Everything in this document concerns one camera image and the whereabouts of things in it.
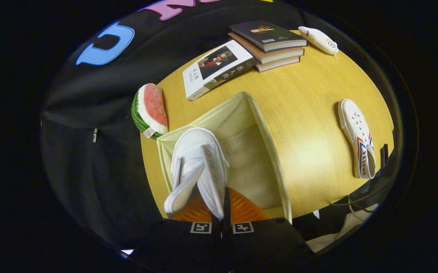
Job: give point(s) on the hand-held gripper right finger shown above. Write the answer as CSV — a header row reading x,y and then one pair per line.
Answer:
x,y
264,239

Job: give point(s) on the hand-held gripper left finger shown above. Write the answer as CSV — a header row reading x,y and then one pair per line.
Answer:
x,y
181,239

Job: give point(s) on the white canvas shoe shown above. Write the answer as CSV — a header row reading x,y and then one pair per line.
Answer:
x,y
355,132
200,159

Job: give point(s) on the beige fabric storage box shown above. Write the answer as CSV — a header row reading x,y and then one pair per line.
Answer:
x,y
249,151

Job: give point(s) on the watermelon slice plush toy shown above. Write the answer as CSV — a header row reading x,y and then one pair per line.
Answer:
x,y
152,108

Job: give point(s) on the silver clip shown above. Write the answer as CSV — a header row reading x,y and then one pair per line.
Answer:
x,y
95,135

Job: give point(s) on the black flat object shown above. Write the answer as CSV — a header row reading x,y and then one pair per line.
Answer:
x,y
384,154

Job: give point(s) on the thin pale cover book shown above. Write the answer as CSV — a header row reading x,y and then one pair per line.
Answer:
x,y
279,65

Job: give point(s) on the white portrait cover book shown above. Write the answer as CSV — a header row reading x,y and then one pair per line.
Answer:
x,y
219,66

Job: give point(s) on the black cover book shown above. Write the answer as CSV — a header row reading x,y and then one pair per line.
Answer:
x,y
266,34

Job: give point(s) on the white plush pouch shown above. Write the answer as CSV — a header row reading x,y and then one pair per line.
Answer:
x,y
319,40

